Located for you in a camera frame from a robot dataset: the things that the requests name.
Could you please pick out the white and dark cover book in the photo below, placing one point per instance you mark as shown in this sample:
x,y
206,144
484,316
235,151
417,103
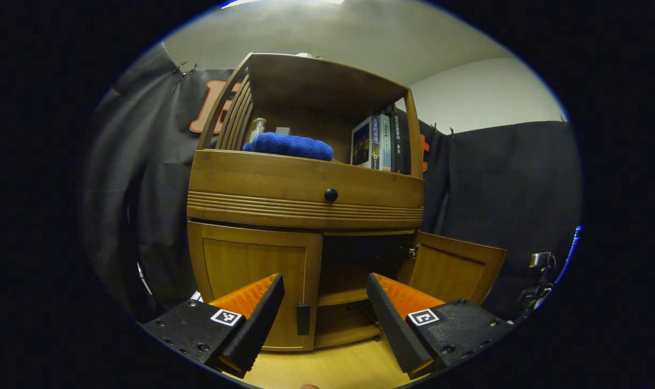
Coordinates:
x,y
362,145

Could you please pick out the small grey box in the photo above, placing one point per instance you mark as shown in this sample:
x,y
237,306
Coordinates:
x,y
282,131

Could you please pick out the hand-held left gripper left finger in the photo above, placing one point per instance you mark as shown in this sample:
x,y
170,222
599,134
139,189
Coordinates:
x,y
262,324

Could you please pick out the blue rolled towel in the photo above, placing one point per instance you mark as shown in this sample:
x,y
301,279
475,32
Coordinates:
x,y
292,145

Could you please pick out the clear pump bottle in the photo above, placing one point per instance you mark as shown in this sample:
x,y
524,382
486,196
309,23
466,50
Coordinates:
x,y
257,129

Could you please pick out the small white object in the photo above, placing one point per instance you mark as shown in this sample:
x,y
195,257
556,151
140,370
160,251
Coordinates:
x,y
305,55

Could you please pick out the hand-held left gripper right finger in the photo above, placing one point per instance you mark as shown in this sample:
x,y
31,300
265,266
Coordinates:
x,y
392,324

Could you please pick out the wooden double-door shoe cabinet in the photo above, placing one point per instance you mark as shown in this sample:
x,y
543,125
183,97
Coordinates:
x,y
251,178

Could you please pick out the light blue spine book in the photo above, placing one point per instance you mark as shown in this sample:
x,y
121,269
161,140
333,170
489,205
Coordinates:
x,y
386,143

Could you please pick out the black backdrop cloth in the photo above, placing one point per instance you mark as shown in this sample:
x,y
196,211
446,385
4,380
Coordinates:
x,y
143,173

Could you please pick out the wooden shoe cabinet door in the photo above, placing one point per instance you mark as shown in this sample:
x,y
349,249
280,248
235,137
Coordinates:
x,y
457,270
251,265

